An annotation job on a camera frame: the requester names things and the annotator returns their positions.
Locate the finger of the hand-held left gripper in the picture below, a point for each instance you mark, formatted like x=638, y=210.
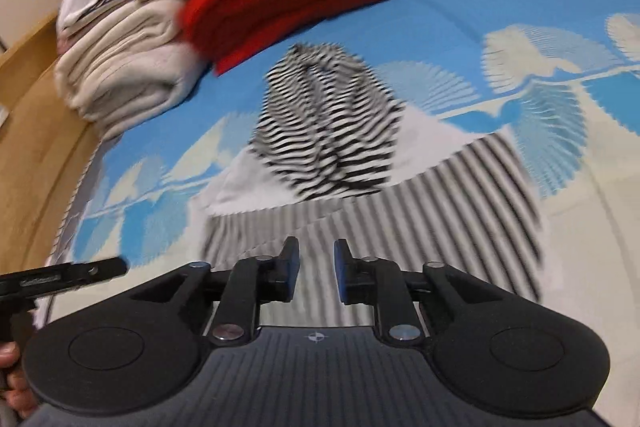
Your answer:
x=75, y=272

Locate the cream folded blanket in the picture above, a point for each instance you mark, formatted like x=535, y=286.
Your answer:
x=125, y=72

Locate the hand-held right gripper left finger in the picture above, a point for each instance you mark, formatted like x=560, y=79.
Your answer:
x=291, y=259

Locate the person's left hand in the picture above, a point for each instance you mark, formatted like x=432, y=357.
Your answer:
x=17, y=387

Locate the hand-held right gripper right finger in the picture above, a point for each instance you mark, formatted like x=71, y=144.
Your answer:
x=343, y=268

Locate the fine striped grey cloth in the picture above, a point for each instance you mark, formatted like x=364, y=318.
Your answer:
x=425, y=232

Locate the blue cream printed blanket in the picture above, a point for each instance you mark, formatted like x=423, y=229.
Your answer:
x=450, y=7

